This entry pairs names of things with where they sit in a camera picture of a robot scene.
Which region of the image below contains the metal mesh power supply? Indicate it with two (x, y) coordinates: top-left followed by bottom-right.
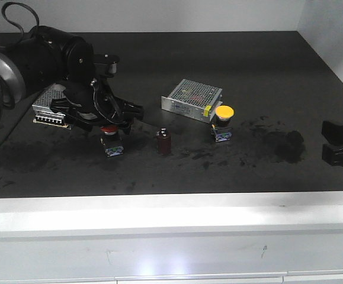
(32, 83), (72, 130)
(161, 79), (223, 123)

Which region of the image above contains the front dark red capacitor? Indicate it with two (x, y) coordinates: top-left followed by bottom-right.
(156, 128), (171, 155)

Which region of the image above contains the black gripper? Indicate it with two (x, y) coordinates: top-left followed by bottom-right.
(50, 80), (144, 135)

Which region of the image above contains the red mushroom push button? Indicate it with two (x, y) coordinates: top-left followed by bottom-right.
(100, 125), (124, 157)

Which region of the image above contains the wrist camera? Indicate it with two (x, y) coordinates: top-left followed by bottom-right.
(94, 54), (120, 78)

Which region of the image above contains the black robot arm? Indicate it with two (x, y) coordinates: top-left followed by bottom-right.
(0, 25), (144, 134)

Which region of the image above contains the left metal mesh power supply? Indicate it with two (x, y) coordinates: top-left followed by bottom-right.
(32, 83), (72, 130)

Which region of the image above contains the yellow mushroom push button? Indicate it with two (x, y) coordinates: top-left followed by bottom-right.
(211, 105), (235, 143)

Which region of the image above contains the right metal mesh power supply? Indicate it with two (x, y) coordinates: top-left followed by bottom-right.
(161, 79), (223, 123)

